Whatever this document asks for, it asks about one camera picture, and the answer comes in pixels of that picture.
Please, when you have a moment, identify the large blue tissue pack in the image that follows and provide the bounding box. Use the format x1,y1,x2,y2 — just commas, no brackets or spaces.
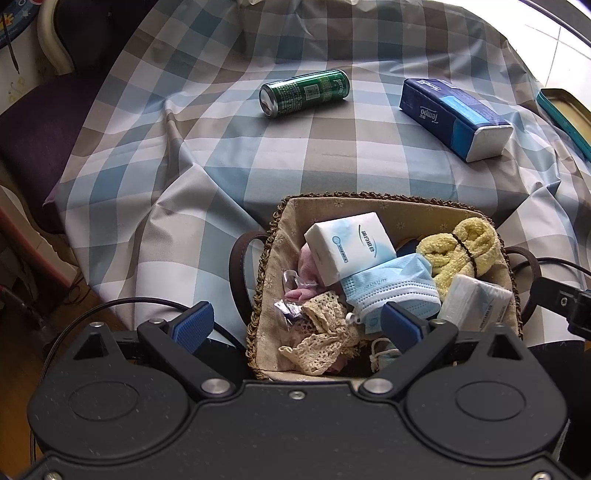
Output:
399,78,515,163

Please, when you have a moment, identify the dusty pink cloth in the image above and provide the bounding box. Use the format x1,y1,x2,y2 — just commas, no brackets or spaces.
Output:
298,242,343,291

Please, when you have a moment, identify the yellow towel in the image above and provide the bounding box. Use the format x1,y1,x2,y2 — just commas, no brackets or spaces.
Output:
416,217,500,298

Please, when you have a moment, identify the lined wicker basket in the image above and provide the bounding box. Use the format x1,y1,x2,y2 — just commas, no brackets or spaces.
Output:
229,193,539,381

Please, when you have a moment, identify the purple upholstered chair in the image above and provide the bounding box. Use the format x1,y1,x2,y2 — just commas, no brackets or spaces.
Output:
0,0,158,234

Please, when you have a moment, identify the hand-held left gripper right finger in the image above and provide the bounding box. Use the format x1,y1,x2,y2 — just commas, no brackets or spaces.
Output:
359,302,525,400

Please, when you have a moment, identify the light blue drawstring pouch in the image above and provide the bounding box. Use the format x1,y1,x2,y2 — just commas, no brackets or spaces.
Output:
369,336,402,372

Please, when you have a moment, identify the teal tin tray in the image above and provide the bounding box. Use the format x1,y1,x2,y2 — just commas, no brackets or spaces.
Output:
536,88,591,162

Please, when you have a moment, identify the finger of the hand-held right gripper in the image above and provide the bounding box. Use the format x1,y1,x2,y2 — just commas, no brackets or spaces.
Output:
530,276,591,342

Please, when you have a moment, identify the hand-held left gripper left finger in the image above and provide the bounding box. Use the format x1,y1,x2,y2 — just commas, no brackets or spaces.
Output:
74,301,236,401

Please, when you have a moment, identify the black cable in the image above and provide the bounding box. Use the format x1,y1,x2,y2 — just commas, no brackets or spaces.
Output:
44,298,243,354
510,257,589,280

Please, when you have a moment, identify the small white tissue pack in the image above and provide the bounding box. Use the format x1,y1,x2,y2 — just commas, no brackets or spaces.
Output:
304,212,398,287
436,274,514,334

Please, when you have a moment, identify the bright pink cloth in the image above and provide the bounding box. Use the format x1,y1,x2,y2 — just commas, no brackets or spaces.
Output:
284,285,320,302

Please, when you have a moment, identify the silver foil wrapper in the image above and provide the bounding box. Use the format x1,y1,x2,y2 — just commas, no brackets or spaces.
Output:
274,299,305,330

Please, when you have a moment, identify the beige lace cloth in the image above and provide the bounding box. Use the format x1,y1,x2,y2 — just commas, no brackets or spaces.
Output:
278,291,365,376

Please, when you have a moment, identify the blue beige checked tablecloth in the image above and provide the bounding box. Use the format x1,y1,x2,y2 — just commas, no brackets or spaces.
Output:
44,0,591,342

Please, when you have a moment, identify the green drink can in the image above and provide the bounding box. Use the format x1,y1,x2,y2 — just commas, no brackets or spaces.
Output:
259,69,350,118

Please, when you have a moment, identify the blue face mask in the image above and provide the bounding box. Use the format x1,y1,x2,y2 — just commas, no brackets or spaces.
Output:
342,253,441,335

